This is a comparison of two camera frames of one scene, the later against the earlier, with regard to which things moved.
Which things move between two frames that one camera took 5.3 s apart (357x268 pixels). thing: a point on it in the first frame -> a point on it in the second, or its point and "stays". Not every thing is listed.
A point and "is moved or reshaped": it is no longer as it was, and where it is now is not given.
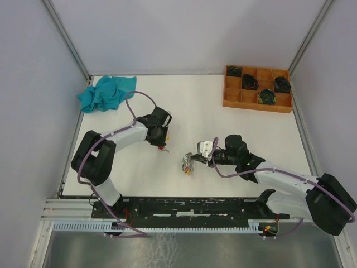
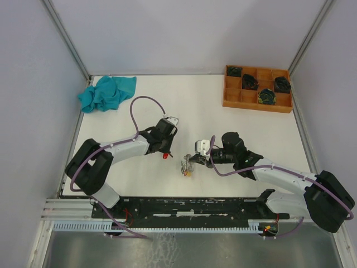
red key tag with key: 162,148 is moved or reshaped
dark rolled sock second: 249,82 stays
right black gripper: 198,157 stays
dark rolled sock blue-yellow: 266,96 stays
